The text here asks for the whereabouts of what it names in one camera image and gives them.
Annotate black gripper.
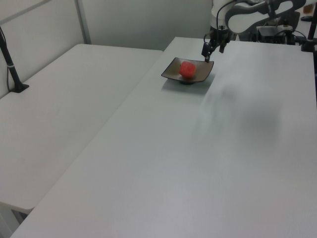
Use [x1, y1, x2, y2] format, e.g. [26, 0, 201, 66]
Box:
[201, 26, 230, 63]

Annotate black pole with white band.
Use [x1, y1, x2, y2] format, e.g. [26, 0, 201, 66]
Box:
[0, 25, 30, 94]

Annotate grey electronics box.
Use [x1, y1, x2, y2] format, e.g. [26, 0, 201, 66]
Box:
[257, 25, 286, 44]

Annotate plain black pole stand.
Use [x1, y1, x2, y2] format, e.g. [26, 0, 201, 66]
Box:
[300, 14, 317, 53]

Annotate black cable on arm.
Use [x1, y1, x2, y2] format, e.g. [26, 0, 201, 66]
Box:
[203, 1, 236, 46]

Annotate square brown ceramic plate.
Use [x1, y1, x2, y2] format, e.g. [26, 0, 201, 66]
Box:
[160, 57, 215, 86]

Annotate red strawberry toy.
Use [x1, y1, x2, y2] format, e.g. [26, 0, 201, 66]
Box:
[179, 61, 196, 80]

